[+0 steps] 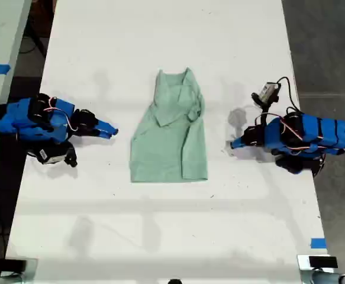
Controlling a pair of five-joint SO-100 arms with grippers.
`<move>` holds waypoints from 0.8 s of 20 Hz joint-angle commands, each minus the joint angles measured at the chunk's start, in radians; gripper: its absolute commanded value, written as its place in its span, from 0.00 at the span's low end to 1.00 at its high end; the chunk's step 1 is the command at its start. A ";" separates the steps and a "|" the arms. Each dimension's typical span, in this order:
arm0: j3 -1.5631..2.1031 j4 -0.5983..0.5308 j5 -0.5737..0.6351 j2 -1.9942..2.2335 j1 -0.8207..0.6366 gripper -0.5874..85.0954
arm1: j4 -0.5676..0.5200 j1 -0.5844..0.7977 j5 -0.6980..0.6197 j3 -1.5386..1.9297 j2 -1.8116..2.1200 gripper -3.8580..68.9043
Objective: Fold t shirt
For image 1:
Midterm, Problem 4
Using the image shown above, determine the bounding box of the pale green T-shirt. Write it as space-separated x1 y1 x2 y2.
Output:
130 67 208 183

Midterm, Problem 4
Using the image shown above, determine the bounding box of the short blue tape piece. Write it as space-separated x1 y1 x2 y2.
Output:
310 237 327 249

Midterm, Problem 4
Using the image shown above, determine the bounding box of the black box on white plate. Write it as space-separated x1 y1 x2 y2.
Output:
296 254 339 271

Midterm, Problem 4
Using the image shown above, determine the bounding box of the black box on metal plate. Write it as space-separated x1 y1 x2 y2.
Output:
0 257 40 276

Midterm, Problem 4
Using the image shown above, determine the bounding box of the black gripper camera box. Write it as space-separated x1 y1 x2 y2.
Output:
251 82 281 117
27 141 79 168

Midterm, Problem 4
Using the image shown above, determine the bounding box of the black camera cable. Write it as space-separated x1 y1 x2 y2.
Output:
275 76 303 115

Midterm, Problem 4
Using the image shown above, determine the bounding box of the black floor cable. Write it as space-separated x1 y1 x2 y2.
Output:
20 17 47 57

